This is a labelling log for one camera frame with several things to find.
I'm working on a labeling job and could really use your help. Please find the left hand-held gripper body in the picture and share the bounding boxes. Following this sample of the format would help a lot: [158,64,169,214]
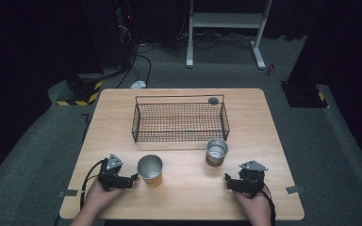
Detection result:
[97,153,132,192]

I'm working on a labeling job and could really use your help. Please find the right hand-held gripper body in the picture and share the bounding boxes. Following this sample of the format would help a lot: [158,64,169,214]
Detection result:
[232,160,270,199]

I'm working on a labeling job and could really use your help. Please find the metal cup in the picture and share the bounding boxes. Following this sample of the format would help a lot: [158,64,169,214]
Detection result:
[137,153,164,188]
[205,137,229,168]

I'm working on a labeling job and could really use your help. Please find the black wire basket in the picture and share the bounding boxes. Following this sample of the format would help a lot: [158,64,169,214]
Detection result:
[131,93,231,144]

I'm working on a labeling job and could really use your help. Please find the person's left hand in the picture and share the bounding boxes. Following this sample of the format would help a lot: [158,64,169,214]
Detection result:
[81,180,124,219]

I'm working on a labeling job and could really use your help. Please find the person's right hand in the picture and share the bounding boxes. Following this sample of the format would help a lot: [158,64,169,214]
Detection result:
[232,189,273,220]

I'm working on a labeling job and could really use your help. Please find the grey tape piece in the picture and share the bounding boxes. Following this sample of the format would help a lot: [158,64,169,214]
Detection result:
[285,186,306,195]
[58,188,79,198]

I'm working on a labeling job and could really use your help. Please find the black yellow striped stand base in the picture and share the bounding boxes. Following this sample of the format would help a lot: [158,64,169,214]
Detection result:
[56,73,104,107]
[281,81,330,109]

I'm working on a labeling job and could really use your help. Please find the black equipment rack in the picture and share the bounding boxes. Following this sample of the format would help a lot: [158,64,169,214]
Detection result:
[81,0,140,70]

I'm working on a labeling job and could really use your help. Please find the white metal stand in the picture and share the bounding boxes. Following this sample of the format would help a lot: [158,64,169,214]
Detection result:
[186,0,273,71]

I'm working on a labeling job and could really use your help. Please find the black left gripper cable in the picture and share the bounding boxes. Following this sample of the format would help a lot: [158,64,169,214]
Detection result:
[79,159,107,211]

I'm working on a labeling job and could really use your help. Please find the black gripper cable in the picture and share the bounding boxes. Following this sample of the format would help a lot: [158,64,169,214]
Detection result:
[79,159,107,211]
[262,183,277,226]

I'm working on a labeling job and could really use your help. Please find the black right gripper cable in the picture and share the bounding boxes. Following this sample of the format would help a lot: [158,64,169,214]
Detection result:
[262,183,277,226]

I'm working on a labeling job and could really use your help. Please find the black floor cables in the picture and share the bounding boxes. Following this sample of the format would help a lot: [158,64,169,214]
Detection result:
[116,42,156,89]

